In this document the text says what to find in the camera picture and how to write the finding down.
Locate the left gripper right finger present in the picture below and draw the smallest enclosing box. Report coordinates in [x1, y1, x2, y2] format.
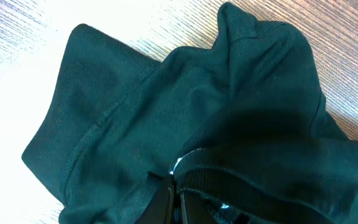
[180, 192, 217, 224]

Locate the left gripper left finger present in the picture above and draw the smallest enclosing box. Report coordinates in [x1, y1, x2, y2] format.
[135, 174, 176, 224]

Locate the black t-shirt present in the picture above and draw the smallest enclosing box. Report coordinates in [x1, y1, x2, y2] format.
[22, 3, 358, 223]

